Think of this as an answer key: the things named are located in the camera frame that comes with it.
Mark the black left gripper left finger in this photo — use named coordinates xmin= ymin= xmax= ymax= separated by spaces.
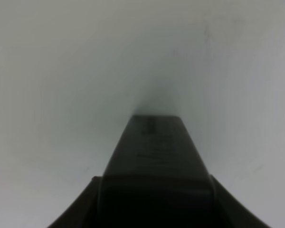
xmin=48 ymin=176 xmax=101 ymax=228

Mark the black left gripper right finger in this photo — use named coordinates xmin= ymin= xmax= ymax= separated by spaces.
xmin=211 ymin=176 xmax=268 ymax=228

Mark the dark green pump bottle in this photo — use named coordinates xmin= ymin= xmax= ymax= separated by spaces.
xmin=98 ymin=115 xmax=216 ymax=228

